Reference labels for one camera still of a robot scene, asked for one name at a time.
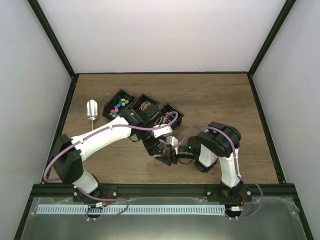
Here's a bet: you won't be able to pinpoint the metal scoop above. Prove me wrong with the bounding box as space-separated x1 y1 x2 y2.
86 99 99 130

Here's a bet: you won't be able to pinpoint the clear glass jar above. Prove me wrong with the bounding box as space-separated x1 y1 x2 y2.
160 142 172 156

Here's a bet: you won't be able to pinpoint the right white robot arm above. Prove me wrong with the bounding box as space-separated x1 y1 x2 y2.
155 121 243 202

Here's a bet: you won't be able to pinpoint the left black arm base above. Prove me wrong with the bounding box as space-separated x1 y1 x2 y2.
73 183 118 203

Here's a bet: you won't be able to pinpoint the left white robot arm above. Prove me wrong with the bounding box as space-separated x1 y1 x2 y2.
51 105 172 202

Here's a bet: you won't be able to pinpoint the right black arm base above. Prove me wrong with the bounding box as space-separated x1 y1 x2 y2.
204 182 252 204

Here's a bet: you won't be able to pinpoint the black bin star candies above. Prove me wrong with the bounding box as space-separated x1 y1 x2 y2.
102 89 136 121

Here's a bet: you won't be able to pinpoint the black bin round lollipops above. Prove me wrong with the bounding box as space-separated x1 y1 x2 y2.
160 103 185 130

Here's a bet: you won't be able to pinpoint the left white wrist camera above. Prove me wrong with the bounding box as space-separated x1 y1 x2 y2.
152 124 173 138

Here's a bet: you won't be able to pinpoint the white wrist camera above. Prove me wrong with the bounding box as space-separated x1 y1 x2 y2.
165 136 179 148
152 124 173 138

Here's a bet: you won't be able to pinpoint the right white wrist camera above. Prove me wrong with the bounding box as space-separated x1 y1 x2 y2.
165 136 179 148

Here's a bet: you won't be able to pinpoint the light blue slotted cable duct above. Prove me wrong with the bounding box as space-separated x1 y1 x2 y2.
36 204 226 216

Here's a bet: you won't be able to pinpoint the black aluminium frame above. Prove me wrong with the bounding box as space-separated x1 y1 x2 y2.
14 0 314 240

